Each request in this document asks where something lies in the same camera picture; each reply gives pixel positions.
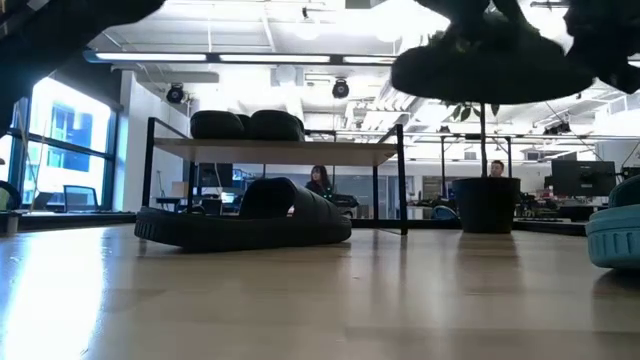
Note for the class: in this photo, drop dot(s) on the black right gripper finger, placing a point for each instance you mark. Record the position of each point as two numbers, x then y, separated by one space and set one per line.
510 14
460 12

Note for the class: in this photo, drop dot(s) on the black rubber slide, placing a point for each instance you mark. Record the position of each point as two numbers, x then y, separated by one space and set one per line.
240 235
490 75
275 126
215 126

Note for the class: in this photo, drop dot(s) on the teal rubber slide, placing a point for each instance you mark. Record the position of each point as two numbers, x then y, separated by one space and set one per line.
615 240

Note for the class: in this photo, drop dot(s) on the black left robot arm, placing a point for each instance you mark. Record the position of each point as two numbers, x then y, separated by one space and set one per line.
40 45

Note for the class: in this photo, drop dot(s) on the black ceiling speaker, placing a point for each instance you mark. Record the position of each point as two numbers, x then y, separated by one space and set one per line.
340 89
175 94

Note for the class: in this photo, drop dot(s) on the large black monitor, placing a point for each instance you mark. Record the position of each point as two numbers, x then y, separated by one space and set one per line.
585 179

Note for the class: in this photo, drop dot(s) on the person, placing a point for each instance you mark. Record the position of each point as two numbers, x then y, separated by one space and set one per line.
320 182
497 169

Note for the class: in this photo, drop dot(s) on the green potted plant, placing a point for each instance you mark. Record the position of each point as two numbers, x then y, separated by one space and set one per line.
485 205

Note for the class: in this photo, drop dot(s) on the blue chair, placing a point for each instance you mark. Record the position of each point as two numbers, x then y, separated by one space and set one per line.
444 214

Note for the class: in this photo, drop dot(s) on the small black monitor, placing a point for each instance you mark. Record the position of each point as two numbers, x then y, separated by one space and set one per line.
215 175

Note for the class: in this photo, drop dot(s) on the long ceiling light strip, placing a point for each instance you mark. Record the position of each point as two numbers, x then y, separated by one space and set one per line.
160 57

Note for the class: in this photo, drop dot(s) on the large glass window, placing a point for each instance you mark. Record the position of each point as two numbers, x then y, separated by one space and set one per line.
65 125

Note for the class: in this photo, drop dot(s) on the open laptop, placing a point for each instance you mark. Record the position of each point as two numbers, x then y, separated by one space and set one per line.
80 199

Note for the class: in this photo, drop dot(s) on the small grey box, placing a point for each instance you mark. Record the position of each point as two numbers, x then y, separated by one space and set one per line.
9 225

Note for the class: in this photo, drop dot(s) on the black aluminium rig frame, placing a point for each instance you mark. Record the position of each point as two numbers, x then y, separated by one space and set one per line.
380 223

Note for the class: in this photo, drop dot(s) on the wooden shelf with black frame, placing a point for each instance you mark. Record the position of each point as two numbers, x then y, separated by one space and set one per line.
275 152

